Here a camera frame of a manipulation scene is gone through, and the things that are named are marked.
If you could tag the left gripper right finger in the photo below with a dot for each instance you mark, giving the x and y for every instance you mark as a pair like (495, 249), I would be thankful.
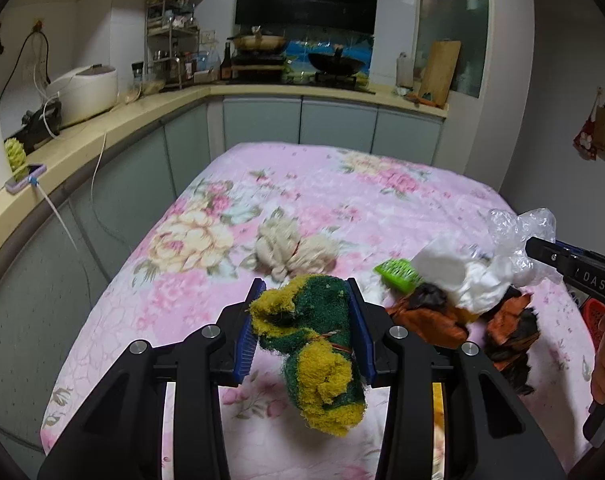
(488, 432)

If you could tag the clear plastic bag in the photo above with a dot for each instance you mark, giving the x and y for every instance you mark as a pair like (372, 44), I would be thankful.
(510, 233)

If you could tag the red hanging decoration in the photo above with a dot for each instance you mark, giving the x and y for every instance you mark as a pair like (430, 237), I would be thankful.
(583, 141)

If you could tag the black wok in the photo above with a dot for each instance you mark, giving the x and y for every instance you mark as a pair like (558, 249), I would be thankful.
(335, 64)

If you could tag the brass pot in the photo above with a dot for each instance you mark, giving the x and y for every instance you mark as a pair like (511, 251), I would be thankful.
(258, 41)

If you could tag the metal spice rack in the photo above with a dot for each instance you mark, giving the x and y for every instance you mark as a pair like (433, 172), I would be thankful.
(171, 41)

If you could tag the white rice cooker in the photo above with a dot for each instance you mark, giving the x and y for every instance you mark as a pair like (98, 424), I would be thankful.
(84, 92)

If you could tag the plastic bottle on counter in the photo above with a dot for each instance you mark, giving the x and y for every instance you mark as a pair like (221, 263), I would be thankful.
(404, 76)

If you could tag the right hand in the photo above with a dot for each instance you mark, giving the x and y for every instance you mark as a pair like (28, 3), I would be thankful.
(598, 375)

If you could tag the wooden cutting board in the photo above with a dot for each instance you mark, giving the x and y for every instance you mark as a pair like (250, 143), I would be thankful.
(439, 71)

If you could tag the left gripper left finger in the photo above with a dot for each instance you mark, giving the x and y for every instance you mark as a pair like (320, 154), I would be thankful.
(116, 432)

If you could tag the pink floral tablecloth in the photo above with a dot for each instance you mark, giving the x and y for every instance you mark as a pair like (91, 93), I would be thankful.
(276, 211)

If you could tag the smartphone with cable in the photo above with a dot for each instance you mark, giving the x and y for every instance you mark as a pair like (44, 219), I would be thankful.
(23, 177)

